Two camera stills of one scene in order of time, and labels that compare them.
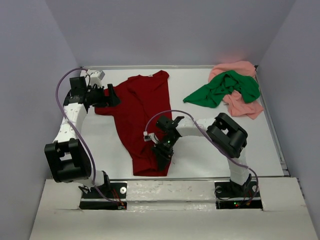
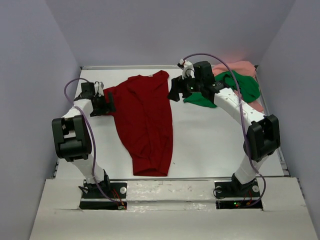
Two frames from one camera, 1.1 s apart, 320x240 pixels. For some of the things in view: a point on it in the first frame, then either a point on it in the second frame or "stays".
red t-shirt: x=140 y=100 stays
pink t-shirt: x=236 y=101 stays
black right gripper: x=162 y=154 -> x=178 y=87
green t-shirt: x=211 y=95 stays
